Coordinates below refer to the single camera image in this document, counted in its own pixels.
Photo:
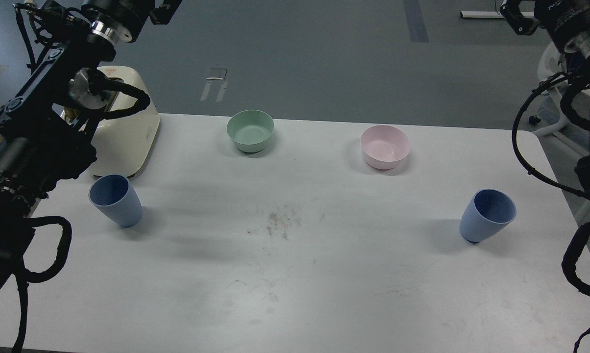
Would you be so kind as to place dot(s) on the pink bowl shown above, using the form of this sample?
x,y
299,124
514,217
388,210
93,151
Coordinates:
x,y
384,147

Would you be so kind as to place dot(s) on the white office chair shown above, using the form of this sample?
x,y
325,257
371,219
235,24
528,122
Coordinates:
x,y
553,121

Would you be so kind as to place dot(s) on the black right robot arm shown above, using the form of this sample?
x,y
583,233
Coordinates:
x,y
568,25

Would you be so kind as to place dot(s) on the cream toaster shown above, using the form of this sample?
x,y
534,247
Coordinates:
x,y
123,144

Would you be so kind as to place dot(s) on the green bowl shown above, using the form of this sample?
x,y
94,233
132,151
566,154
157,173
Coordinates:
x,y
251,131

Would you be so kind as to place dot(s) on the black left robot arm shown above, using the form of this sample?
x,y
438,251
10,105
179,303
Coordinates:
x,y
49,125

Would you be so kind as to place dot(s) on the blue cup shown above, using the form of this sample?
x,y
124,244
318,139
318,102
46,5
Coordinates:
x,y
488,212
114,196

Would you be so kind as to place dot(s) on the white floor bar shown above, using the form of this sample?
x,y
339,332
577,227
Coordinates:
x,y
465,14

